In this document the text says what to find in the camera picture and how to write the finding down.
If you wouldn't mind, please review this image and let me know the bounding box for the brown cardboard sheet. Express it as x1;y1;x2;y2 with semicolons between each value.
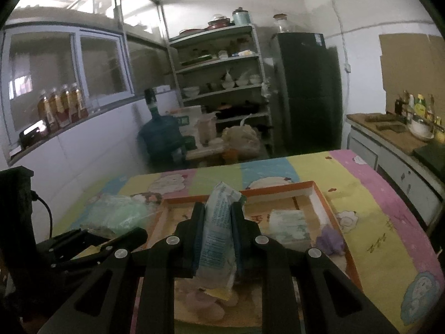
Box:
379;33;445;118

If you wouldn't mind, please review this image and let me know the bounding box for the black cable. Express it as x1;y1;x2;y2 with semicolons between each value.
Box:
31;191;54;239

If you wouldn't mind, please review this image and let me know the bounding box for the metal storage shelf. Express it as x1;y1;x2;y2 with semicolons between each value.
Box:
169;24;275;154

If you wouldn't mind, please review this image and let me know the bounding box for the red lidded pot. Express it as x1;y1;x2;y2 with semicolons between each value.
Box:
207;14;231;30

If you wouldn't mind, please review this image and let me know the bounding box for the white bucket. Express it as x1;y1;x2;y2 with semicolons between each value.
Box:
170;105;203;146

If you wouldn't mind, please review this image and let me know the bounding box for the phone showing video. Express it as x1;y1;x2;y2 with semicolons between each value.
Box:
19;120;48;149

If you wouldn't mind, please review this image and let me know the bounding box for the yellow oil bottle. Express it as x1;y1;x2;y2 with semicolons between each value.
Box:
414;94;427;118

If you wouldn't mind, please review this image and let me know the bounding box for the blue white wipes packet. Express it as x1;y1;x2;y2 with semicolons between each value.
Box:
196;182;245;290

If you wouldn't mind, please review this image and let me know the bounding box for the kitchen counter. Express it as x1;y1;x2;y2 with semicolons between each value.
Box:
346;113;444;230

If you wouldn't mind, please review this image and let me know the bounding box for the amber glass jar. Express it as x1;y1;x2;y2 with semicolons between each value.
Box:
71;83;88;119
60;85;78;123
38;90;60;134
49;87;70;129

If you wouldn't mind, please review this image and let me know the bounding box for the green tissue packet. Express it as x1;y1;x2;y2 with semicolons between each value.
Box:
268;210;312;252

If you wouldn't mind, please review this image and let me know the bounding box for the black refrigerator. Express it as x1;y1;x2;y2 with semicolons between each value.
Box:
271;33;342;155

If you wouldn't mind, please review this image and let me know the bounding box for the white plastic bag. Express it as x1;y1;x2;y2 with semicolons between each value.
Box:
222;115;262;160

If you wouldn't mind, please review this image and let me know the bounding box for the teal pot on shelf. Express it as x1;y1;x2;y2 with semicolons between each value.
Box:
232;7;251;26

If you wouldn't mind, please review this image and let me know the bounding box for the mint green tissue pack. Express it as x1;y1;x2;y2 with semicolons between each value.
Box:
75;192;162;239

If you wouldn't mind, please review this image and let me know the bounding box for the orange cardboard tray box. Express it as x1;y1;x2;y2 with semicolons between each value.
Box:
135;181;372;333

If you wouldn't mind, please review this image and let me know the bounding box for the sliding glass window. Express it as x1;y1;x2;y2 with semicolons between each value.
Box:
1;24;135;146

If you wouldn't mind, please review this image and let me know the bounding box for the glass jar on fridge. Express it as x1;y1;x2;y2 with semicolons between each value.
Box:
273;13;292;33

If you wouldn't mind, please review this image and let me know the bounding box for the white bowl on counter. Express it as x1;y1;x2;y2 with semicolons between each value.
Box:
407;119;434;142

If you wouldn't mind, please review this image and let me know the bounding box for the blue water jug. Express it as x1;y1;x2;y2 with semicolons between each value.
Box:
137;88;185;172

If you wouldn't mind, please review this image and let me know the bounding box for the colourful striped cartoon tablecloth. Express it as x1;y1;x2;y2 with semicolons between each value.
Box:
54;150;444;333

